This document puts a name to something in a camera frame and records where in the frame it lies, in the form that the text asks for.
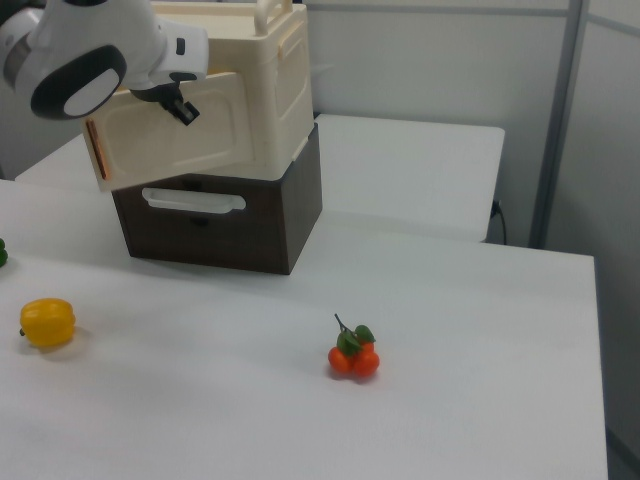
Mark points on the yellow bell pepper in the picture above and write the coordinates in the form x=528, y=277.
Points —
x=47, y=322

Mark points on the cream plastic cabinet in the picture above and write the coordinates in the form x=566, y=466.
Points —
x=290, y=100

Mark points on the grey partition post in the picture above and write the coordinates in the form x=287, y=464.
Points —
x=557, y=125

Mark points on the orange tangerine cluster with leaves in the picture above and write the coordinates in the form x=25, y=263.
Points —
x=352, y=357

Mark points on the green bell pepper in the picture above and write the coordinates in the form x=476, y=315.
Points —
x=2, y=252

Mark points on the cream cabinet door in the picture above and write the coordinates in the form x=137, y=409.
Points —
x=165, y=145

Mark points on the white side table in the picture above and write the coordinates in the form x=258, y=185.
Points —
x=400, y=170

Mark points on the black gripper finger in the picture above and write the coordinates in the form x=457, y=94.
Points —
x=185, y=112
x=147, y=94

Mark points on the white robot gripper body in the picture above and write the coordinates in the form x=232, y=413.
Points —
x=187, y=50

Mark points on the dark brown drawer box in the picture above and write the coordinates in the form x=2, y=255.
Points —
x=280, y=220

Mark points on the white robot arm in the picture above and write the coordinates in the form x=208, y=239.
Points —
x=75, y=45

